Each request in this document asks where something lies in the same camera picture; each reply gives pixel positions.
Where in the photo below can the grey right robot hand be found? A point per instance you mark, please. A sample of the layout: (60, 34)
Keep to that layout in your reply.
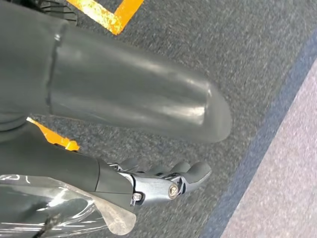
(124, 85)

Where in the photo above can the worn yellow floor tape square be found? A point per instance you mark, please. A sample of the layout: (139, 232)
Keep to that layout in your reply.
(103, 18)

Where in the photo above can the black right robot foot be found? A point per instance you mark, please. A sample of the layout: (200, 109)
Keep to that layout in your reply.
(62, 11)

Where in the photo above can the clear plastic film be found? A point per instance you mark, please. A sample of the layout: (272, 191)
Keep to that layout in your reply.
(116, 220)

